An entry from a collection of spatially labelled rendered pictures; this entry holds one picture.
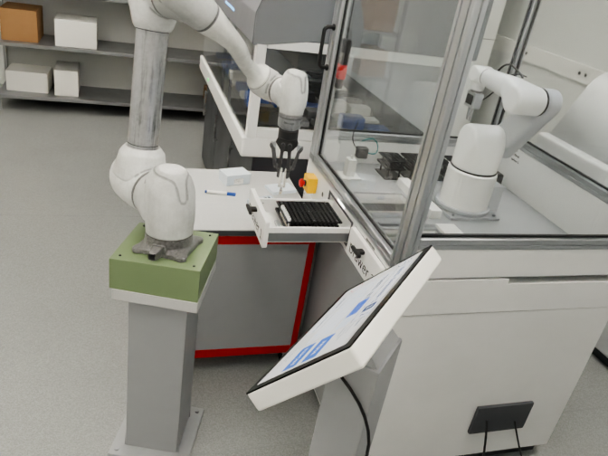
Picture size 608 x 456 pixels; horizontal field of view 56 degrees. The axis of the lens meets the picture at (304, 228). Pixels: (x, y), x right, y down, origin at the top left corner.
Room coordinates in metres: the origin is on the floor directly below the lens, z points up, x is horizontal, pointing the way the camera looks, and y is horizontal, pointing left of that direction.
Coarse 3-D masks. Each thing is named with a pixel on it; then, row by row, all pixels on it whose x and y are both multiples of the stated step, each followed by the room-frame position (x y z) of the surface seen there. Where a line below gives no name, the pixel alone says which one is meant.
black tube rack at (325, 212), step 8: (288, 208) 2.00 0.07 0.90; (296, 208) 2.01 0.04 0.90; (304, 208) 2.03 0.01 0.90; (312, 208) 2.04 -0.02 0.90; (320, 208) 2.05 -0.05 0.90; (328, 208) 2.06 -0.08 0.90; (280, 216) 1.97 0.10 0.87; (296, 216) 1.94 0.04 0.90; (304, 216) 1.95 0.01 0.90; (312, 216) 1.96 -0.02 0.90; (320, 216) 1.98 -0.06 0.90; (328, 216) 1.99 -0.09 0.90; (336, 216) 2.01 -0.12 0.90; (296, 224) 1.93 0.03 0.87; (304, 224) 1.95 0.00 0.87; (312, 224) 1.93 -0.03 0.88; (320, 224) 1.96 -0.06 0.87; (328, 224) 1.98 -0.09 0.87; (336, 224) 1.96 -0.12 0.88
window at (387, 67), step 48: (384, 0) 2.08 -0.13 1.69; (432, 0) 1.77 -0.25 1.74; (384, 48) 2.01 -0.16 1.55; (432, 48) 1.70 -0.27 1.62; (336, 96) 2.35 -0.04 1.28; (384, 96) 1.93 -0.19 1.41; (432, 96) 1.64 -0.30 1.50; (336, 144) 2.25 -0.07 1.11; (384, 144) 1.86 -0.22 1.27; (384, 192) 1.78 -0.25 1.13
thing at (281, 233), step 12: (264, 204) 2.06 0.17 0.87; (276, 204) 2.08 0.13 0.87; (336, 204) 2.13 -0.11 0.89; (276, 216) 2.04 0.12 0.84; (276, 228) 1.83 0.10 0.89; (288, 228) 1.85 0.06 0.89; (300, 228) 1.86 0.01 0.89; (312, 228) 1.88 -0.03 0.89; (324, 228) 1.90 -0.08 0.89; (336, 228) 1.91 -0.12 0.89; (348, 228) 1.93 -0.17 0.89; (276, 240) 1.83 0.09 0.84; (288, 240) 1.85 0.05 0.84; (300, 240) 1.86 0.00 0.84; (312, 240) 1.88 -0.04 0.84; (324, 240) 1.90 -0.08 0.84; (336, 240) 1.91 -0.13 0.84
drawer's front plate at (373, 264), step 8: (352, 232) 1.86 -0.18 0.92; (352, 240) 1.85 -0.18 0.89; (360, 240) 1.79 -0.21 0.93; (360, 248) 1.78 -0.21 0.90; (368, 248) 1.73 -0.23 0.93; (352, 256) 1.82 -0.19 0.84; (368, 256) 1.71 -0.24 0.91; (376, 256) 1.69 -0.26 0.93; (368, 264) 1.69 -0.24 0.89; (376, 264) 1.64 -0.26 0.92; (360, 272) 1.73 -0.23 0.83; (368, 272) 1.68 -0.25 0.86; (376, 272) 1.63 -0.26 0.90
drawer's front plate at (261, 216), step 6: (252, 192) 2.03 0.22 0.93; (252, 198) 2.01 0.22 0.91; (258, 198) 1.98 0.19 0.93; (252, 204) 2.00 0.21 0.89; (258, 204) 1.92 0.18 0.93; (258, 210) 1.91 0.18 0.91; (264, 210) 1.89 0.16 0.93; (252, 216) 1.97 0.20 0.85; (258, 216) 1.90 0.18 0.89; (264, 216) 1.84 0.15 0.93; (252, 222) 1.96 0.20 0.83; (258, 222) 1.89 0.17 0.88; (264, 222) 1.81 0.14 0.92; (258, 228) 1.88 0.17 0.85; (264, 228) 1.80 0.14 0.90; (258, 234) 1.86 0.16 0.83; (264, 234) 1.80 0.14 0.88; (264, 240) 1.80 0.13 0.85; (264, 246) 1.80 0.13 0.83
